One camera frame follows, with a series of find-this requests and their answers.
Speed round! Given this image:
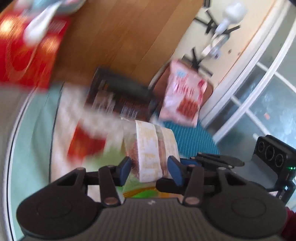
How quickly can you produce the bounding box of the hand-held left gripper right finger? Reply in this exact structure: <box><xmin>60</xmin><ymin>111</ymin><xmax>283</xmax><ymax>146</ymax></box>
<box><xmin>156</xmin><ymin>156</ymin><xmax>250</xmax><ymax>207</ymax></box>

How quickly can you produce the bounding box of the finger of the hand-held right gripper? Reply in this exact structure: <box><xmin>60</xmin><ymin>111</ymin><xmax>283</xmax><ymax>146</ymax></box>
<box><xmin>196</xmin><ymin>152</ymin><xmax>245</xmax><ymax>167</ymax></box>
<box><xmin>180</xmin><ymin>158</ymin><xmax>232</xmax><ymax>171</ymax></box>

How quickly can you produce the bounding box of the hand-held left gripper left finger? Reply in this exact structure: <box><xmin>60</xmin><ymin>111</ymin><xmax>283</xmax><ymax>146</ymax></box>
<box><xmin>50</xmin><ymin>156</ymin><xmax>132</xmax><ymax>207</ymax></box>

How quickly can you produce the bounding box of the clear striped snack packet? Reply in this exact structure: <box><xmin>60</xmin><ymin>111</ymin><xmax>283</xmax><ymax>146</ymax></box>
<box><xmin>122</xmin><ymin>119</ymin><xmax>180</xmax><ymax>183</ymax></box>

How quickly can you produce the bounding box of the white and red snack packet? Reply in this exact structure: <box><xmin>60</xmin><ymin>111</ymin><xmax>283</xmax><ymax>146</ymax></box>
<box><xmin>51</xmin><ymin>84</ymin><xmax>126</xmax><ymax>164</ymax></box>

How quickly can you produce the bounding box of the pink snack bag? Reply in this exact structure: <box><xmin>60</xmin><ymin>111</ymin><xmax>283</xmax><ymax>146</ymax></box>
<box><xmin>159</xmin><ymin>59</ymin><xmax>208</xmax><ymax>127</ymax></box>

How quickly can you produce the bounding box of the white framed glass door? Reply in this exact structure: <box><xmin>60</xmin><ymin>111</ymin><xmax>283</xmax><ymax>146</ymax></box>
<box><xmin>200</xmin><ymin>0</ymin><xmax>296</xmax><ymax>149</ymax></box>

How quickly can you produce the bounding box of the brown mat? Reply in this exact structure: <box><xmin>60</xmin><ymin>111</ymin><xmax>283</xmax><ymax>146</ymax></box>
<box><xmin>149</xmin><ymin>60</ymin><xmax>214</xmax><ymax>121</ymax></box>

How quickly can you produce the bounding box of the white plug adapter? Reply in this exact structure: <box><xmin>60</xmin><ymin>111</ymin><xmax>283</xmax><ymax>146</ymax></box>
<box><xmin>215</xmin><ymin>2</ymin><xmax>248</xmax><ymax>36</ymax></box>

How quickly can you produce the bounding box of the red snack box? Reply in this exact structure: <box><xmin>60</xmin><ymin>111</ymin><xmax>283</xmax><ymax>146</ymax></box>
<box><xmin>0</xmin><ymin>13</ymin><xmax>71</xmax><ymax>91</ymax></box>

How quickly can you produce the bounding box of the pastel snack bag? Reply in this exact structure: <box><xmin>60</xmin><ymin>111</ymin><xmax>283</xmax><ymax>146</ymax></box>
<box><xmin>23</xmin><ymin>0</ymin><xmax>86</xmax><ymax>45</ymax></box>

